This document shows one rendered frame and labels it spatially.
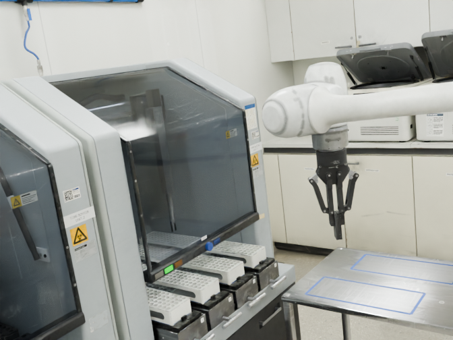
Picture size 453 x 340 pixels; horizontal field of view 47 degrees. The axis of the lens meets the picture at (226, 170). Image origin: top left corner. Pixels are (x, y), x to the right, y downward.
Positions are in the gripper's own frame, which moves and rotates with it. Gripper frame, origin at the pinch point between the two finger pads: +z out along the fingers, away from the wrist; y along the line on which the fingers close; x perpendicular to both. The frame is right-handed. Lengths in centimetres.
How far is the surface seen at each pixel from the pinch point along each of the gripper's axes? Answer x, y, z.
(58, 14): 143, -103, -76
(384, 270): 40, 22, 33
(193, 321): 22, -44, 34
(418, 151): 208, 95, 31
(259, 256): 60, -20, 30
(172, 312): 20, -49, 29
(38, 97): 25, -79, -41
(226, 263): 52, -32, 28
